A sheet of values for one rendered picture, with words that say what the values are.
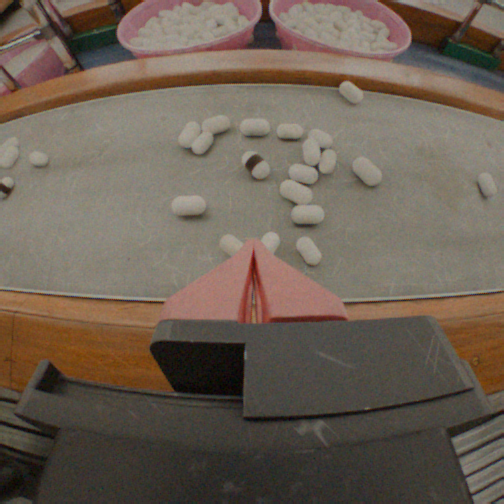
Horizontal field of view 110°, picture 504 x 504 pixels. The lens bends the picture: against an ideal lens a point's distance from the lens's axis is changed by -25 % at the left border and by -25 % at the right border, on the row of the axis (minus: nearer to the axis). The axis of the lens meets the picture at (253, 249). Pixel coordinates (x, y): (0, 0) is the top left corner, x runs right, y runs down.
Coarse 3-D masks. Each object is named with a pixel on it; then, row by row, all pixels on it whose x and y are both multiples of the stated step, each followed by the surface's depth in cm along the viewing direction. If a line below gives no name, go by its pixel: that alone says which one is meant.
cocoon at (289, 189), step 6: (288, 180) 24; (282, 186) 24; (288, 186) 24; (294, 186) 24; (300, 186) 24; (282, 192) 25; (288, 192) 24; (294, 192) 24; (300, 192) 24; (306, 192) 24; (288, 198) 25; (294, 198) 24; (300, 198) 24; (306, 198) 24; (300, 204) 25; (306, 204) 25
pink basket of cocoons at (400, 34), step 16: (272, 0) 33; (288, 0) 36; (304, 0) 37; (320, 0) 37; (336, 0) 37; (368, 0) 35; (272, 16) 31; (384, 16) 35; (288, 32) 31; (400, 32) 33; (288, 48) 35; (304, 48) 32; (320, 48) 31; (336, 48) 29; (400, 48) 32
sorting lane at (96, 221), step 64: (0, 128) 31; (64, 128) 29; (128, 128) 29; (320, 128) 28; (384, 128) 29; (448, 128) 29; (64, 192) 27; (128, 192) 26; (192, 192) 26; (256, 192) 26; (320, 192) 26; (384, 192) 26; (448, 192) 26; (0, 256) 25; (64, 256) 25; (128, 256) 24; (192, 256) 24; (384, 256) 24; (448, 256) 24
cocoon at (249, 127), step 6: (246, 120) 26; (252, 120) 26; (258, 120) 26; (264, 120) 26; (240, 126) 27; (246, 126) 26; (252, 126) 26; (258, 126) 26; (264, 126) 26; (246, 132) 27; (252, 132) 27; (258, 132) 27; (264, 132) 27
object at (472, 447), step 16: (0, 400) 26; (16, 400) 27; (496, 400) 25; (0, 416) 25; (496, 416) 25; (0, 432) 24; (16, 432) 25; (32, 432) 25; (464, 432) 25; (480, 432) 24; (496, 432) 24; (0, 448) 24; (16, 448) 25; (32, 448) 24; (48, 448) 24; (464, 448) 24; (480, 448) 24; (496, 448) 23; (464, 464) 23; (480, 464) 23; (496, 464) 23; (480, 480) 22; (496, 480) 22; (480, 496) 21; (496, 496) 21
